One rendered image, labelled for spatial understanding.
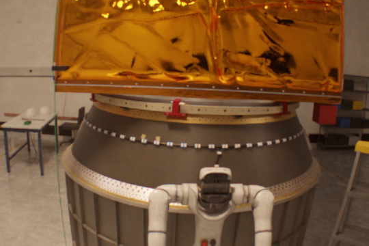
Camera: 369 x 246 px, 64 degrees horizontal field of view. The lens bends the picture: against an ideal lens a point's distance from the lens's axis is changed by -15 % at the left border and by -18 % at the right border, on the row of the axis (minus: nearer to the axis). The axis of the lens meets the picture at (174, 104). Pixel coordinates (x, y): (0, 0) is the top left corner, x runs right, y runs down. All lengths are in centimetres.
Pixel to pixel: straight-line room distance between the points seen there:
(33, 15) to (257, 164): 698
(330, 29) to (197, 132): 114
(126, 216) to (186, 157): 54
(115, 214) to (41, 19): 654
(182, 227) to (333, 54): 149
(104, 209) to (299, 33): 170
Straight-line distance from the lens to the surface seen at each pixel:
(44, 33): 810
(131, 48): 206
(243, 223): 211
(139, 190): 204
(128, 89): 212
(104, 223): 231
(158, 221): 142
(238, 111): 208
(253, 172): 210
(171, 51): 205
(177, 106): 202
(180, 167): 201
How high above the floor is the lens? 199
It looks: 8 degrees down
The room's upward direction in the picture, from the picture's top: 2 degrees clockwise
